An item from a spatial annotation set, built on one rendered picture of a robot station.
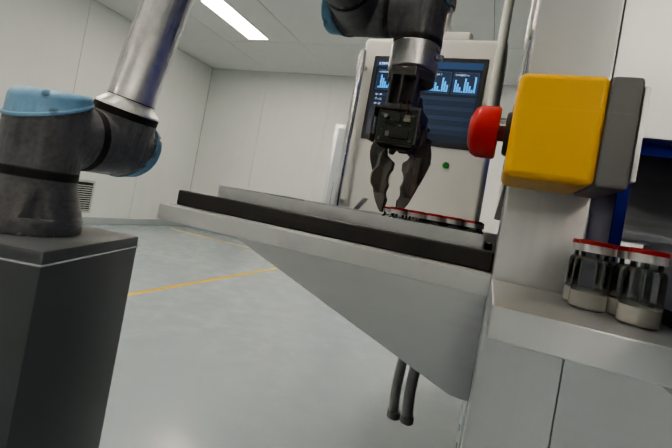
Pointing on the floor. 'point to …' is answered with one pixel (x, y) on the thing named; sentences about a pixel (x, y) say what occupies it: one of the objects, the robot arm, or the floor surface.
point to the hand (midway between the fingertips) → (391, 204)
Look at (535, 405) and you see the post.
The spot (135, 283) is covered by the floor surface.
